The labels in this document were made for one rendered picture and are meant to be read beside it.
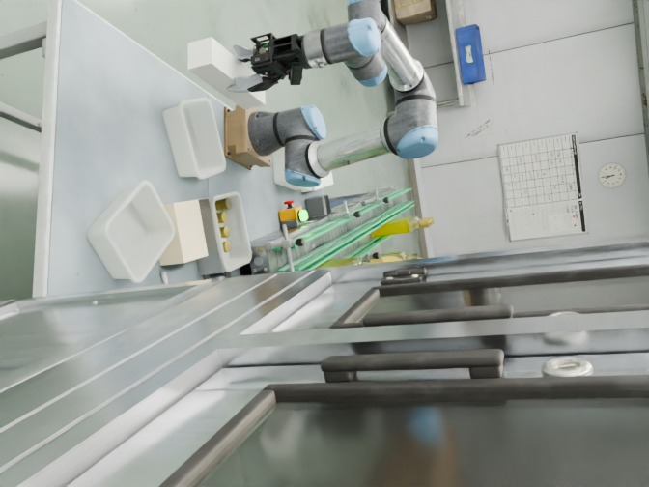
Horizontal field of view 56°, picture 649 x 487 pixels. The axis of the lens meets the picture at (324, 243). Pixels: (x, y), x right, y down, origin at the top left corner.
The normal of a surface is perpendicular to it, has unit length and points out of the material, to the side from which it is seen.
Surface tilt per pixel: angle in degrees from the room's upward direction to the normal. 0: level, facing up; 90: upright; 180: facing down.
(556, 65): 90
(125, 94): 0
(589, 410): 90
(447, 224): 90
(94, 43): 0
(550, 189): 90
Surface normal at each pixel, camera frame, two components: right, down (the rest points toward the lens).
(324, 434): -0.17, -0.98
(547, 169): -0.34, 0.19
